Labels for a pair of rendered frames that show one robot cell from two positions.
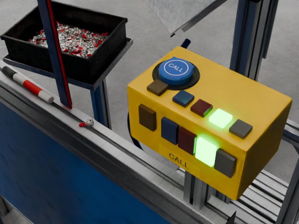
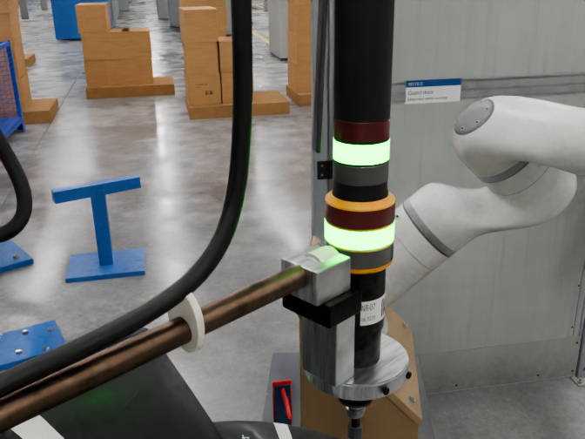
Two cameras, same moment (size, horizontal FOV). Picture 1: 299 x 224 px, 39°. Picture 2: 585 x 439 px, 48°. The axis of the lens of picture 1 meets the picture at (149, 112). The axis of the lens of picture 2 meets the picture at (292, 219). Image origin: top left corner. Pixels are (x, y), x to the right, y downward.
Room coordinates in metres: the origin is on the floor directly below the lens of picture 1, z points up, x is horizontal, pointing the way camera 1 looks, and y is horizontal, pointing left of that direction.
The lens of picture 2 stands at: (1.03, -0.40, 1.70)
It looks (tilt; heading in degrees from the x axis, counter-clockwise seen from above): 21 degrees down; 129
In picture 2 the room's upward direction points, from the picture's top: 1 degrees counter-clockwise
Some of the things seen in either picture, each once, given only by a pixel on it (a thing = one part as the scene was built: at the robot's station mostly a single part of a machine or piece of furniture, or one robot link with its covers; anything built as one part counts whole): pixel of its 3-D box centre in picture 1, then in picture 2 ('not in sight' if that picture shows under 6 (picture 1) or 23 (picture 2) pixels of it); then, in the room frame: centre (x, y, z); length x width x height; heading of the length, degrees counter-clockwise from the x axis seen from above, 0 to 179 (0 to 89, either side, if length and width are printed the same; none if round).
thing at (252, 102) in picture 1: (204, 122); not in sight; (0.35, -0.07, 1.02); 0.16 x 0.10 x 0.11; 49
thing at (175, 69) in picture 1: (175, 72); not in sight; (0.38, -0.03, 1.08); 0.04 x 0.04 x 0.02
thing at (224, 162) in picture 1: (224, 163); not in sight; (0.27, -0.08, 1.04); 0.02 x 0.01 x 0.03; 49
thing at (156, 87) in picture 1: (157, 87); not in sight; (0.36, -0.01, 1.08); 0.02 x 0.02 x 0.01; 49
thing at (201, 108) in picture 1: (201, 108); not in sight; (0.32, -0.06, 1.08); 0.02 x 0.02 x 0.01; 49
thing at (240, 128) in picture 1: (240, 129); not in sight; (0.29, -0.09, 1.08); 0.02 x 0.02 x 0.01; 49
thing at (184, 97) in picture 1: (183, 98); not in sight; (0.34, -0.04, 1.08); 0.02 x 0.02 x 0.01; 49
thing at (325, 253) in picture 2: not in sight; (321, 265); (0.81, -0.12, 1.53); 0.02 x 0.02 x 0.02; 84
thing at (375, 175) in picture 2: not in sight; (360, 168); (0.82, -0.08, 1.58); 0.03 x 0.03 x 0.01
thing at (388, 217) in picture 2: not in sight; (359, 208); (0.82, -0.08, 1.56); 0.04 x 0.04 x 0.01
